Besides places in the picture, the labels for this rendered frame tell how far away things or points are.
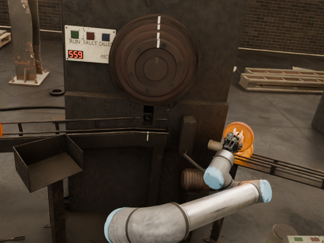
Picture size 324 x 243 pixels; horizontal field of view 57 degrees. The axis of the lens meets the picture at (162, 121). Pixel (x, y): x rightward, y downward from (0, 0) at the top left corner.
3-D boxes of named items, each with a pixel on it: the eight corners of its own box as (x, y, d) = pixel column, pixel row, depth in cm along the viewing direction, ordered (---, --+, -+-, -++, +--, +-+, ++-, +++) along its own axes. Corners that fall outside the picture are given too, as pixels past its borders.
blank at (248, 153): (233, 162, 174) (232, 164, 172) (222, 138, 173) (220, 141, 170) (258, 155, 165) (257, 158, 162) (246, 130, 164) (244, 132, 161)
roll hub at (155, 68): (125, 90, 154) (128, 34, 142) (179, 94, 158) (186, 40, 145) (125, 94, 149) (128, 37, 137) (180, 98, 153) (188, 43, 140)
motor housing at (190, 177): (171, 228, 202) (182, 163, 178) (203, 229, 204) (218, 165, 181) (173, 244, 190) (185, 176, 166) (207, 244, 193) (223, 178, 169)
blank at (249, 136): (226, 118, 156) (224, 120, 153) (256, 125, 149) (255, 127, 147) (222, 144, 162) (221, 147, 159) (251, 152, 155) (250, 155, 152)
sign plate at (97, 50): (66, 59, 163) (65, 25, 155) (114, 62, 166) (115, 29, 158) (65, 60, 161) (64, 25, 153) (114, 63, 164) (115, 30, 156)
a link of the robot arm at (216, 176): (209, 191, 133) (197, 175, 130) (219, 172, 141) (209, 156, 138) (226, 190, 126) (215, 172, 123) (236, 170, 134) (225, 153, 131)
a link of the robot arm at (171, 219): (150, 212, 78) (271, 174, 125) (123, 212, 87) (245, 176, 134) (157, 258, 77) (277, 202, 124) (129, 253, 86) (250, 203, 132)
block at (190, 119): (175, 147, 189) (181, 113, 178) (188, 148, 190) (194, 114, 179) (178, 156, 179) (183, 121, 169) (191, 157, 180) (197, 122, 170)
